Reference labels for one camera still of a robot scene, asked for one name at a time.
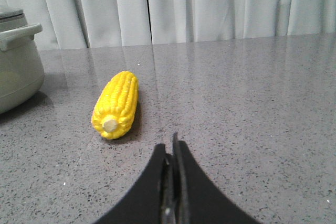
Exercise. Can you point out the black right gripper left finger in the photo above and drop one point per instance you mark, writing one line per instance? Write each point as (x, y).
(142, 203)

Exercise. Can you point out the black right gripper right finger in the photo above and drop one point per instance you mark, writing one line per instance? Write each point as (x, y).
(199, 200)

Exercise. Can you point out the yellow corn cob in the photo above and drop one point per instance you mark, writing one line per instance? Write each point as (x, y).
(114, 112)

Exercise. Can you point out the pale green electric pot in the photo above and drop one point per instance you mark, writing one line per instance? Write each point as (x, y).
(22, 72)

